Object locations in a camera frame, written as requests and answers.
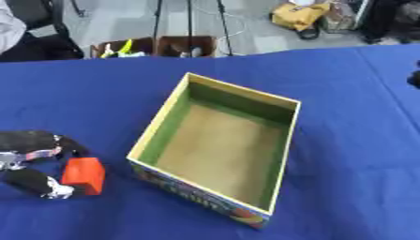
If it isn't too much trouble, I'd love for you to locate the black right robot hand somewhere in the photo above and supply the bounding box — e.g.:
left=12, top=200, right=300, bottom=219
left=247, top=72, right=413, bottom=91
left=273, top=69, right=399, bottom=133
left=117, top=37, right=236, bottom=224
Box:
left=405, top=60, right=420, bottom=90

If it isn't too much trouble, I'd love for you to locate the black tripod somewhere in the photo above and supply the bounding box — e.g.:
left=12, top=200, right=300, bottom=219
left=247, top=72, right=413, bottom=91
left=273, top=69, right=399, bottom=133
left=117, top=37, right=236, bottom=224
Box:
left=151, top=0, right=236, bottom=57

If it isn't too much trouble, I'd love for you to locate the orange rectangular block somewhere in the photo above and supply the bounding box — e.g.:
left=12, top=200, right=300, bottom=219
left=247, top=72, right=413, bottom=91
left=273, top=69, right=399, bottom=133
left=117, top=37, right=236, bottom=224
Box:
left=59, top=157, right=107, bottom=196

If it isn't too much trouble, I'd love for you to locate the brown cardboard box with items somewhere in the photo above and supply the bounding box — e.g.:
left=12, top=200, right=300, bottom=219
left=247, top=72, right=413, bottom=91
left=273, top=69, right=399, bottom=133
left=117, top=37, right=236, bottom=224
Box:
left=88, top=37, right=158, bottom=59

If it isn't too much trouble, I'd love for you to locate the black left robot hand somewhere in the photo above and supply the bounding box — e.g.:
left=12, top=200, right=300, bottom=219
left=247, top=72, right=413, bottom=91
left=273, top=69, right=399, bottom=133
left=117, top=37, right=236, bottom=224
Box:
left=0, top=129, right=91, bottom=200

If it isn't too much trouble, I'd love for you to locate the person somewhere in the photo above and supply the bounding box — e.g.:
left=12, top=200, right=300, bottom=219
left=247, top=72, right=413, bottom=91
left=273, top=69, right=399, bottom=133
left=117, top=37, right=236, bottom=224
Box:
left=0, top=0, right=30, bottom=54

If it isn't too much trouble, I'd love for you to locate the open cardboard box green inside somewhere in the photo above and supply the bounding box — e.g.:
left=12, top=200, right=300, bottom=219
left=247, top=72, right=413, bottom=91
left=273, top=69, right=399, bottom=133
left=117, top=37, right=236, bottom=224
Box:
left=125, top=72, right=304, bottom=230

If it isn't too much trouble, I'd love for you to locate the black chair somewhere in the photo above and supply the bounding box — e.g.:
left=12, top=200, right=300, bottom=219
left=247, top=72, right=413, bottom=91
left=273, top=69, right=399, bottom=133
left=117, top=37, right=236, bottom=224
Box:
left=0, top=0, right=87, bottom=62

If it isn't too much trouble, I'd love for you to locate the yellow bag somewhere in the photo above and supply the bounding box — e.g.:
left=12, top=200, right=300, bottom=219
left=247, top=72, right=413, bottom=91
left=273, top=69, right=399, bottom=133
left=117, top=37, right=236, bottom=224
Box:
left=270, top=1, right=334, bottom=32

